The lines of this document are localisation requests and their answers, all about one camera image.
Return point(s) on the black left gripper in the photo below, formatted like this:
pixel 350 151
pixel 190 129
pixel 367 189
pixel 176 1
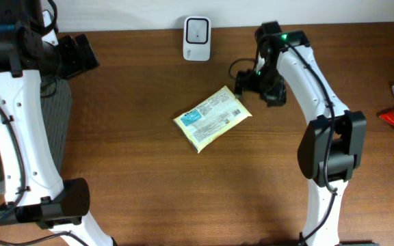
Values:
pixel 77 55

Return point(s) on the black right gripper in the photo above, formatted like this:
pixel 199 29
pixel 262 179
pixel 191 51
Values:
pixel 246 82

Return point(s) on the yellow snack bag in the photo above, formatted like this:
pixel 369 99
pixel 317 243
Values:
pixel 211 118

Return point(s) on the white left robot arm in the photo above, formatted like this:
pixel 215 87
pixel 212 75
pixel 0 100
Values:
pixel 30 50

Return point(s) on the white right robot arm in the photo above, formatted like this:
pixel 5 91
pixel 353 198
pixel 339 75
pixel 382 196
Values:
pixel 332 145

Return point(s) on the white barcode scanner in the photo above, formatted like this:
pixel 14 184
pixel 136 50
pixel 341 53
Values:
pixel 197 39

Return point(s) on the grey plastic mesh basket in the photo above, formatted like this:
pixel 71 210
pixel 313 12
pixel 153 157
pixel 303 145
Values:
pixel 56 102

